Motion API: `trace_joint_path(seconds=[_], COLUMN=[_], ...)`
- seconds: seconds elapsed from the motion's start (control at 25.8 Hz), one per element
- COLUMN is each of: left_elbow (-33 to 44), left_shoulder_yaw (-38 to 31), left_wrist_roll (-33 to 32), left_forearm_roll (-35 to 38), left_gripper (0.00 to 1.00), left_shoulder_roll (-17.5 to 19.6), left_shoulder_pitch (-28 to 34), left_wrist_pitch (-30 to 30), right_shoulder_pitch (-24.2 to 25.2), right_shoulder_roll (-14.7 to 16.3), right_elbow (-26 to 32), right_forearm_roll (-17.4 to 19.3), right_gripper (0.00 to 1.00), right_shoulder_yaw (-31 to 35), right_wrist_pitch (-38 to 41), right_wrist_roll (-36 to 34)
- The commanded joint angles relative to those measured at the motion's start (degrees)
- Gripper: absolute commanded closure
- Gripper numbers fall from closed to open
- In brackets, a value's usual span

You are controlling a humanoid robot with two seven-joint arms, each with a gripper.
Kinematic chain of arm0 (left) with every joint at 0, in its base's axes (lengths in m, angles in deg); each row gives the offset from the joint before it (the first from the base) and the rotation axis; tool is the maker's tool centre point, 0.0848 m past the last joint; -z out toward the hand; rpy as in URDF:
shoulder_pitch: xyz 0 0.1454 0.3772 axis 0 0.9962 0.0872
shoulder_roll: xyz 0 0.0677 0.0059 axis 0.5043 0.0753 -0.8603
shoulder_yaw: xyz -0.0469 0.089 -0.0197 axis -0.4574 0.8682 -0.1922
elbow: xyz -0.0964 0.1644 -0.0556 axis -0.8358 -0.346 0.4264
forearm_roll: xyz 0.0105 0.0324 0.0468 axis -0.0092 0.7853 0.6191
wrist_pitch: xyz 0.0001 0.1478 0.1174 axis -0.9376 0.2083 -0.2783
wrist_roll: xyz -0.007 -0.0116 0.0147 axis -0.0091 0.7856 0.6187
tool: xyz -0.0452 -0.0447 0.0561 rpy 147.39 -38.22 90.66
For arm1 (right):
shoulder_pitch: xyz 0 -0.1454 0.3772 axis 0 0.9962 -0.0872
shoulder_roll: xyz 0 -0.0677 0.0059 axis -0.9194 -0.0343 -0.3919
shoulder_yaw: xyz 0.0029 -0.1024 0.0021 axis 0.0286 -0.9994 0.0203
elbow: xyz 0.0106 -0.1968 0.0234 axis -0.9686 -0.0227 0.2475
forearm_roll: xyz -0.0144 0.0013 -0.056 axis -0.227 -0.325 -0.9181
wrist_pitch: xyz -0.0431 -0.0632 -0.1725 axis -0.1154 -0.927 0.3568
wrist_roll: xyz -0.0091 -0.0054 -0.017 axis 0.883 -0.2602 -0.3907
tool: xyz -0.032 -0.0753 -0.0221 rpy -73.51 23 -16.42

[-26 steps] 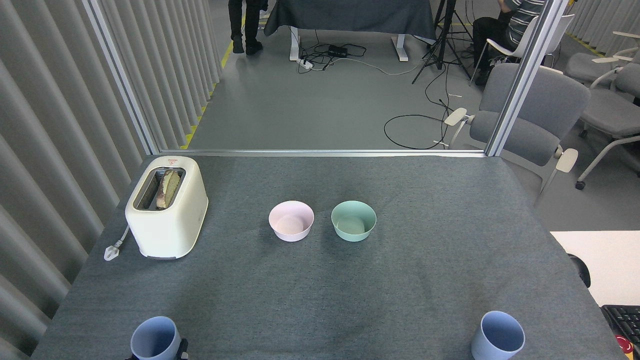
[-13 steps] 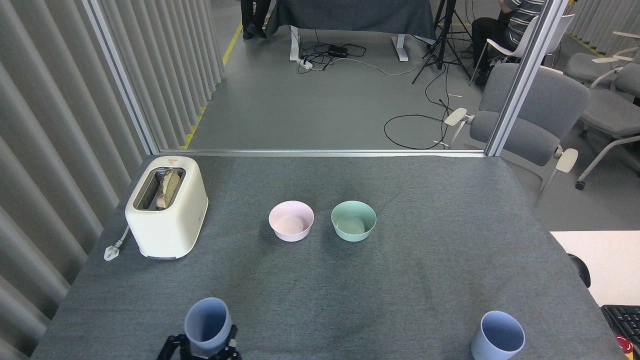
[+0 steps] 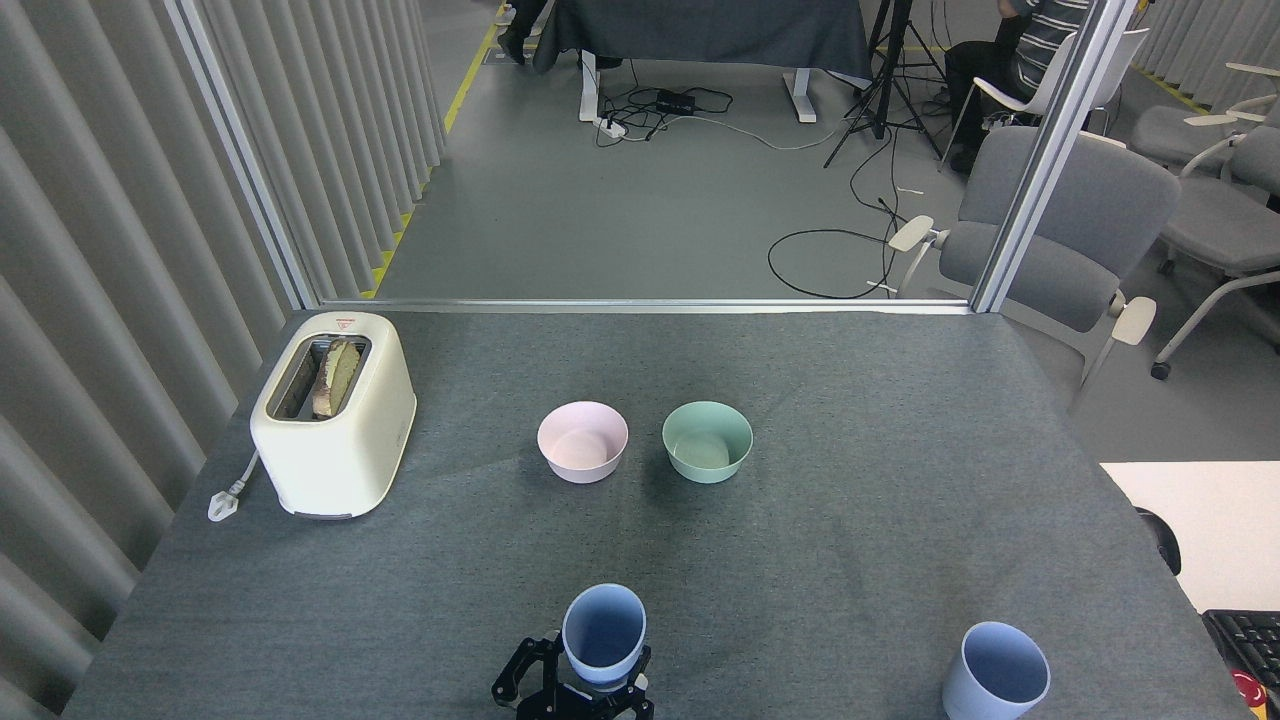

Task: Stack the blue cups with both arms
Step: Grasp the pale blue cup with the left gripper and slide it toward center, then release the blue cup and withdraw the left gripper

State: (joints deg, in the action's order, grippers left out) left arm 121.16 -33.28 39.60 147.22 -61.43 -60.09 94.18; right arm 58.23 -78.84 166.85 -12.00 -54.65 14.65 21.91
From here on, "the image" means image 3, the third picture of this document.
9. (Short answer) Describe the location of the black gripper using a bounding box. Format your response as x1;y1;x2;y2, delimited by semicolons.
490;635;657;720

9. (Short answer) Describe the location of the blue cup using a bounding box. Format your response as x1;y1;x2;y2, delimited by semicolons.
561;584;647;693
941;621;1051;720

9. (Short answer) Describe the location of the pink bowl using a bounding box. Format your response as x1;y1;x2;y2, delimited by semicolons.
537;401;630;485

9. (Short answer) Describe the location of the green bowl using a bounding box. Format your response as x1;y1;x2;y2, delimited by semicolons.
662;401;754;485

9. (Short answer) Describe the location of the cream white toaster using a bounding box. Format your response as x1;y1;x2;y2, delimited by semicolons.
250;311;418;520

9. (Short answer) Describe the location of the toasted bread slice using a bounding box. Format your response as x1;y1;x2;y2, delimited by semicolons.
311;338;362;419

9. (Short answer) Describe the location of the white toaster power plug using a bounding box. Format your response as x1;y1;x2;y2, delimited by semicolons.
207;450;261;523

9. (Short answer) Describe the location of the black computer mouse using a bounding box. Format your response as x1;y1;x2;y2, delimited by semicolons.
1135;507;1183;576

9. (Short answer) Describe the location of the person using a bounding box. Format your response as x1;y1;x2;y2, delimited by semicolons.
940;0;1093;176
496;0;549;67

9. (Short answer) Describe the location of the grey pleated curtain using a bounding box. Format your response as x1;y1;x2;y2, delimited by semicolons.
1135;0;1280;113
0;0;446;720

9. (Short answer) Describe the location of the white desk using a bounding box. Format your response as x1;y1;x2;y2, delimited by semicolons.
1100;461;1280;614

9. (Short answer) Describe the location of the table with dark cloth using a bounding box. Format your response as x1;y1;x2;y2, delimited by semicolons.
530;0;873;126

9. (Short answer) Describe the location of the black tripod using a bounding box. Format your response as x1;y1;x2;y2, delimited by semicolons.
823;0;946;169

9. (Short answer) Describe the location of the red round item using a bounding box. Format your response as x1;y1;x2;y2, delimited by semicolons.
1230;668;1271;720

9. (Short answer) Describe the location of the black keyboard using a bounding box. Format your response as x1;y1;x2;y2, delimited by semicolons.
1202;609;1280;691

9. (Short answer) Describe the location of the grey office chair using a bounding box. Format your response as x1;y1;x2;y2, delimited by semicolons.
888;125;1183;391

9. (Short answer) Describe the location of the white plastic chair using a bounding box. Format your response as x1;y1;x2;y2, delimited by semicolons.
940;28;1151;171

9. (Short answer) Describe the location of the silver frame rail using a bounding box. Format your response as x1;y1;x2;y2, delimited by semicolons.
318;298;976;316

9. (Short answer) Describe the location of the black looped floor cable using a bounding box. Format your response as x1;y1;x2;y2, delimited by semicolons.
768;196;906;299

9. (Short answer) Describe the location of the white floor cable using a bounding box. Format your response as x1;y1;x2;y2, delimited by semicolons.
690;112;841;151

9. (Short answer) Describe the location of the black cable tangle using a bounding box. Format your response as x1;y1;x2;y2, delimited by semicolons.
597;60;736;148

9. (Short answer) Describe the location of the silver frame post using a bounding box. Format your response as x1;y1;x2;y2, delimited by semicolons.
970;0;1141;314
165;0;323;311

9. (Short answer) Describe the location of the grey chair white frame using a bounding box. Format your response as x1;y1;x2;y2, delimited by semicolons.
1150;125;1280;381
1130;62;1280;173

